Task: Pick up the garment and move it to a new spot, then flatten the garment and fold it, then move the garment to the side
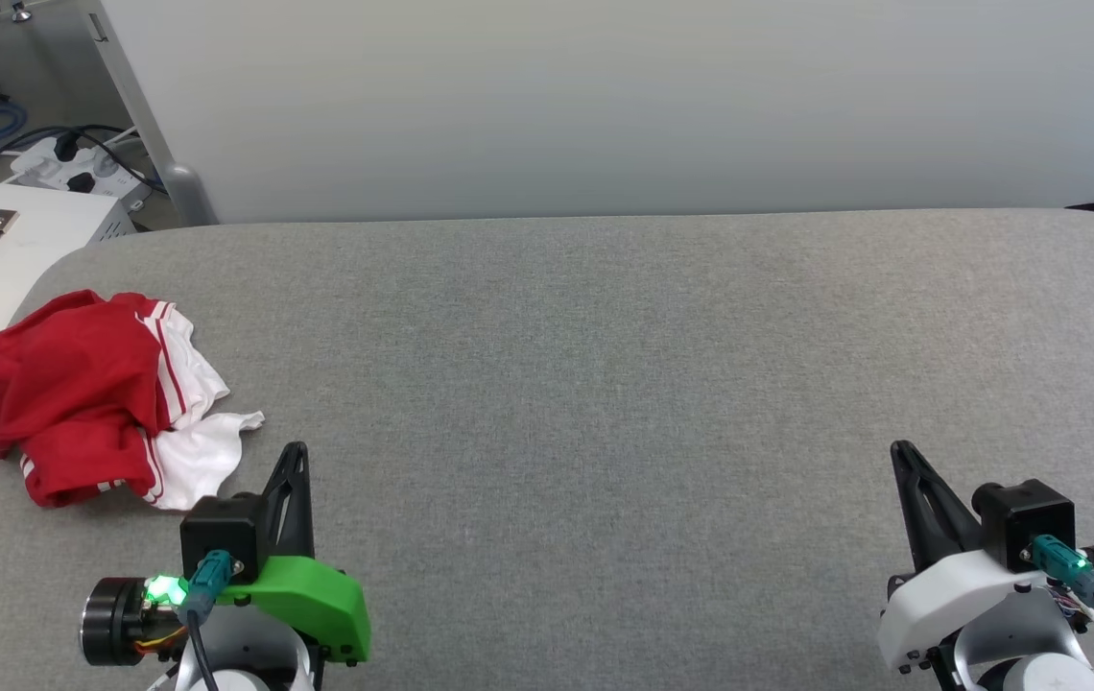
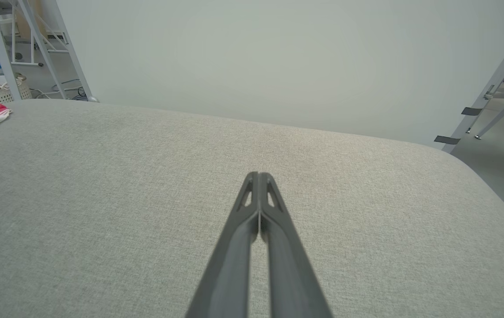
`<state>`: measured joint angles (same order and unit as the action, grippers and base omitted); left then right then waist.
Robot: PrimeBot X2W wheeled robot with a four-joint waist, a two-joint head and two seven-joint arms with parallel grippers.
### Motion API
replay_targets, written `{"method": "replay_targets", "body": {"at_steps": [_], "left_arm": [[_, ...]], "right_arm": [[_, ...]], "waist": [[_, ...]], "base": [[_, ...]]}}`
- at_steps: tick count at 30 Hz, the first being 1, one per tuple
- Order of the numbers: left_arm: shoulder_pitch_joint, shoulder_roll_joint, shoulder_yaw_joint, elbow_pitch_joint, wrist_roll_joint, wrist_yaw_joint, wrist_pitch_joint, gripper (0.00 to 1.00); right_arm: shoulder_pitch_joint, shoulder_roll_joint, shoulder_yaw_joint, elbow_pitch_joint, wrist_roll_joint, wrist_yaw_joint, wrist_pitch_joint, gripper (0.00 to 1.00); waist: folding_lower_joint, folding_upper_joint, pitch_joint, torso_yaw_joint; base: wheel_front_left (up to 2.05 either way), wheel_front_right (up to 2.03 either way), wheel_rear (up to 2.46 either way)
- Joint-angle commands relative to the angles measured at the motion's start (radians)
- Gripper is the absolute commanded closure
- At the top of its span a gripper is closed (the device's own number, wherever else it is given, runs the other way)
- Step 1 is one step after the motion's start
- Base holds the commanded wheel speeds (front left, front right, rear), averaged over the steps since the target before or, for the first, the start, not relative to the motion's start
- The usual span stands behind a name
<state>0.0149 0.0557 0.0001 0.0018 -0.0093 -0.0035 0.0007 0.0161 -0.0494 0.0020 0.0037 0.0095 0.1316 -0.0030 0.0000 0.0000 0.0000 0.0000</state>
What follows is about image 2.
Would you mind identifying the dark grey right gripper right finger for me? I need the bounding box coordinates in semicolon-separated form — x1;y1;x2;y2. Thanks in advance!
259;173;333;318

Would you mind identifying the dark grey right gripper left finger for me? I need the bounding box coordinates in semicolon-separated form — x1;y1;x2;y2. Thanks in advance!
186;172;259;318

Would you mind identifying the grey metal frame with tape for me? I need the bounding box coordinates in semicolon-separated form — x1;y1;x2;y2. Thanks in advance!
441;13;504;153

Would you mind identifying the grey fabric sofa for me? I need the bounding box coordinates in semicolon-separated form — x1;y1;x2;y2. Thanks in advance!
0;98;504;318

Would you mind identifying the black floor cable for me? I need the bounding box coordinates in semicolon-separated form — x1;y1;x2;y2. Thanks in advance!
31;79;87;101

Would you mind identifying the white woven laundry basket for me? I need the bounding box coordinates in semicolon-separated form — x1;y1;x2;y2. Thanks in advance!
0;73;32;103

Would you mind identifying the grey metal panel frame leg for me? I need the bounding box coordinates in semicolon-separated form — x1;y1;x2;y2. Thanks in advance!
17;0;99;103

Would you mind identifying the white metal rack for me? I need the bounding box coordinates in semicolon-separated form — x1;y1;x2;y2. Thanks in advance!
11;0;69;68

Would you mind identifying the white backdrop panel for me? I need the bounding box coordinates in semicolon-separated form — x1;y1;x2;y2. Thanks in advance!
55;0;504;148

